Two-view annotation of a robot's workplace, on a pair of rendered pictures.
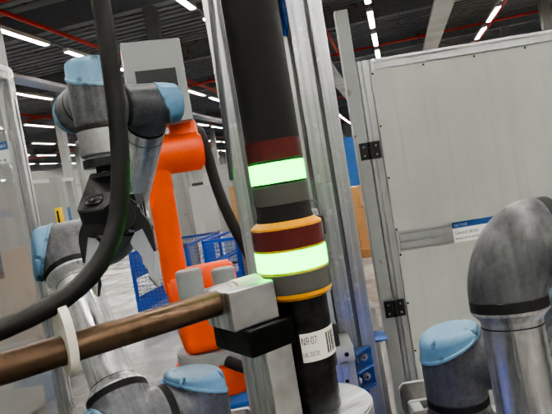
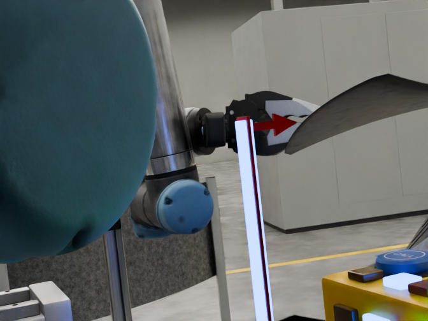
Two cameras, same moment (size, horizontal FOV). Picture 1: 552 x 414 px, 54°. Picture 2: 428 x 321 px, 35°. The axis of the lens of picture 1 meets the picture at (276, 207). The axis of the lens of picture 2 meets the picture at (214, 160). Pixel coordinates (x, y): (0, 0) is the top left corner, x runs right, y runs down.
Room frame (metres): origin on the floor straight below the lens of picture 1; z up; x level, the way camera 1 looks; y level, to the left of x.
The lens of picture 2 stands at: (0.99, 0.63, 1.19)
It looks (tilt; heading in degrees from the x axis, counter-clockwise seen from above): 3 degrees down; 246
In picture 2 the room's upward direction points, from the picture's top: 6 degrees counter-clockwise
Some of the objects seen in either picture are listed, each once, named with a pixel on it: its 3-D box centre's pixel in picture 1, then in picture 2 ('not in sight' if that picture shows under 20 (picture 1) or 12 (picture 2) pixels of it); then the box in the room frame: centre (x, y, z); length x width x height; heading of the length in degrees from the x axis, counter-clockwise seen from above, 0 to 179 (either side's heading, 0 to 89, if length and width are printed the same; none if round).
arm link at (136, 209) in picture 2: not in sight; (156, 201); (0.65, -0.38, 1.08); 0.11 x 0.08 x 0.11; 87
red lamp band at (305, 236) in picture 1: (287, 235); not in sight; (0.33, 0.00, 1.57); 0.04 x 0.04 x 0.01
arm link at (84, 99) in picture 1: (94, 95); not in sight; (0.86, 0.25, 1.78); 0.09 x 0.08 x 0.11; 33
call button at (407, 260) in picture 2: not in sight; (405, 264); (0.69, 0.25, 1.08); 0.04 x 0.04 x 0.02
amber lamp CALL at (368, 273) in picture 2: not in sight; (365, 274); (0.72, 0.25, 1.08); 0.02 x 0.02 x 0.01; 0
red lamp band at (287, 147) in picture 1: (273, 150); not in sight; (0.33, 0.00, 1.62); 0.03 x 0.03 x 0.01
